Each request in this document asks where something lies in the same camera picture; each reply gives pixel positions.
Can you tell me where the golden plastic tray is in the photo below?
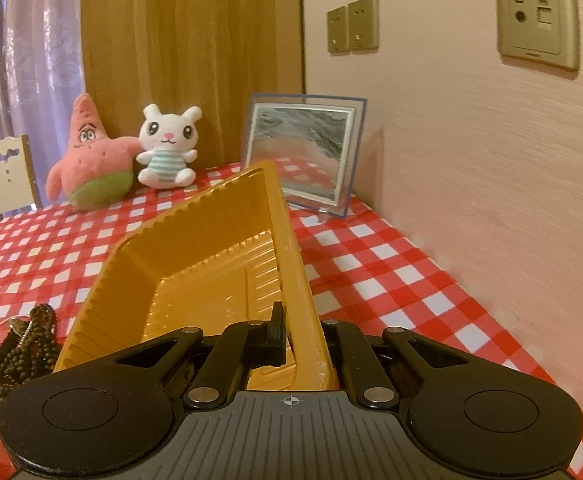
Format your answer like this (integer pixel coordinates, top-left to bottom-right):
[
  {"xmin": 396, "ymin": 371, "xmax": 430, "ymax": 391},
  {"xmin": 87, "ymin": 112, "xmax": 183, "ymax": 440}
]
[{"xmin": 55, "ymin": 160, "xmax": 337, "ymax": 391}]

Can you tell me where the dark green bead necklace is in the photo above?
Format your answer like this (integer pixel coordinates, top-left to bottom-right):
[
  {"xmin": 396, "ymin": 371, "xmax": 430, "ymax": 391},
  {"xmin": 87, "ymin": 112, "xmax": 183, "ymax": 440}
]
[{"xmin": 0, "ymin": 302, "xmax": 62, "ymax": 403}]

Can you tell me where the red white checkered tablecloth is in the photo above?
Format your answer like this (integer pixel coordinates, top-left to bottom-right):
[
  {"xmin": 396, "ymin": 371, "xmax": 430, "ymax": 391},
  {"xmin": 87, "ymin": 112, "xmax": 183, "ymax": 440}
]
[{"xmin": 0, "ymin": 161, "xmax": 583, "ymax": 480}]

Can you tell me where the white bunny plush toy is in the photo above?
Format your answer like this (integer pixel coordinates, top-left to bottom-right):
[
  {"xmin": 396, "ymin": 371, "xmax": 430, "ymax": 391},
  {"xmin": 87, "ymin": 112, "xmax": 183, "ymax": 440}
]
[{"xmin": 136, "ymin": 103, "xmax": 203, "ymax": 190}]

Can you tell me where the black hair clip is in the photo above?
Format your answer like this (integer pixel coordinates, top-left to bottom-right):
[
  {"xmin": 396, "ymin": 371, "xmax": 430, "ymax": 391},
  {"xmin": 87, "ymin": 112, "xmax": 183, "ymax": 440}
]
[{"xmin": 0, "ymin": 318, "xmax": 29, "ymax": 364}]

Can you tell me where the pink starfish plush toy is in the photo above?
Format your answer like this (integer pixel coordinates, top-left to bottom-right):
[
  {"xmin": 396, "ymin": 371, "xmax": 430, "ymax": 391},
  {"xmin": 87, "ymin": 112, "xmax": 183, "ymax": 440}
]
[{"xmin": 45, "ymin": 93, "xmax": 142, "ymax": 210}]

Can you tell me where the white wooden chair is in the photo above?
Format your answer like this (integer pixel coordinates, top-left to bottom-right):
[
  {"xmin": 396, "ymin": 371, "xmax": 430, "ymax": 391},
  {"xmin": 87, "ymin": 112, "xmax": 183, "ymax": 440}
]
[{"xmin": 0, "ymin": 134, "xmax": 42, "ymax": 221}]

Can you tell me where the golden brown curtain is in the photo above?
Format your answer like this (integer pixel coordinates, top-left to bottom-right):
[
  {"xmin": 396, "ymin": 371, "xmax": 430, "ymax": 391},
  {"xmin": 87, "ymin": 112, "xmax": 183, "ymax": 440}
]
[{"xmin": 80, "ymin": 0, "xmax": 305, "ymax": 169}]

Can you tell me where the lilac sheer curtain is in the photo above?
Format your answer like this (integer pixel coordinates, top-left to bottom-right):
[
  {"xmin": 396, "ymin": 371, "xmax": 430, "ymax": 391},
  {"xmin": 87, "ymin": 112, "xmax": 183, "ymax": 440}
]
[{"xmin": 0, "ymin": 0, "xmax": 84, "ymax": 186}]

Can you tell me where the double wall light switch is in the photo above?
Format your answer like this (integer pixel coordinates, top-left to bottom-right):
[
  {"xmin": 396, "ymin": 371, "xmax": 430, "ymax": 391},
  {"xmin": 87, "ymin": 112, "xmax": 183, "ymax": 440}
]
[{"xmin": 326, "ymin": 0, "xmax": 379, "ymax": 54}]

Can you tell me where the wall socket plate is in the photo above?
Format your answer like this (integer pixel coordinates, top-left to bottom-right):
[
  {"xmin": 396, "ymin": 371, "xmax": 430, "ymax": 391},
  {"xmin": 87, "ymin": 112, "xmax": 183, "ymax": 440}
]
[{"xmin": 497, "ymin": 0, "xmax": 580, "ymax": 72}]

